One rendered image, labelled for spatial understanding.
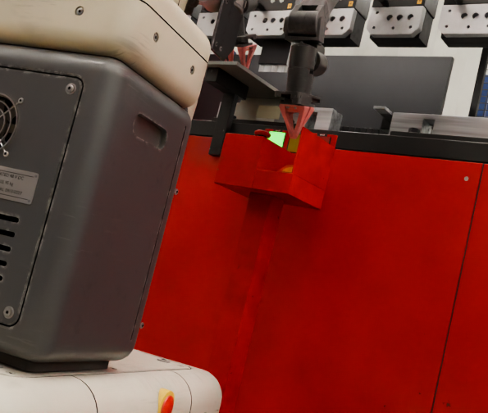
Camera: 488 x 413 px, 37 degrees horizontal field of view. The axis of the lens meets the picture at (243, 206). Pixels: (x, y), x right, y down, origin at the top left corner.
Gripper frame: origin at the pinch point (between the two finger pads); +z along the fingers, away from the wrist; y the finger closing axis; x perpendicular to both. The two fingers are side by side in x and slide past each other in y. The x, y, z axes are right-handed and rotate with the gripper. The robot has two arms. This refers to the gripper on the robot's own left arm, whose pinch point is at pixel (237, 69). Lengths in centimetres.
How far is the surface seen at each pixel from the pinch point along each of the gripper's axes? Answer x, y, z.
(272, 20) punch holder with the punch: -22.1, 2.2, -10.6
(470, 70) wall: -458, 94, 77
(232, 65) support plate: 10.9, -6.6, -3.0
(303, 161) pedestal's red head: 31, -39, 14
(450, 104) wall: -439, 104, 103
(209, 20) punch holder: -21.7, 25.6, -11.4
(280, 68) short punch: -18.1, -2.3, 2.6
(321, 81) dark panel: -69, 14, 16
